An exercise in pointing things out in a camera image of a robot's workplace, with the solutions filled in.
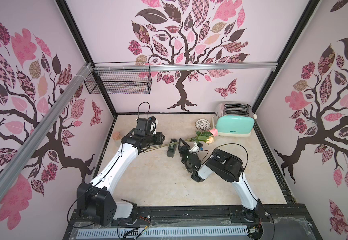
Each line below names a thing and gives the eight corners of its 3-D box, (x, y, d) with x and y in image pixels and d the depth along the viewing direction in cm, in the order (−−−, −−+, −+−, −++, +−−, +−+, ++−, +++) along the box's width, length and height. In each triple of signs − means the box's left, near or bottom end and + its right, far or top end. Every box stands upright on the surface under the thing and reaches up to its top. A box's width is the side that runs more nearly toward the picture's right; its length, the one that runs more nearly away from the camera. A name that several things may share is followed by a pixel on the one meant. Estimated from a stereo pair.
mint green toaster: (215, 138, 108) (221, 121, 93) (211, 116, 122) (215, 98, 108) (249, 138, 108) (260, 121, 93) (240, 116, 122) (249, 98, 107)
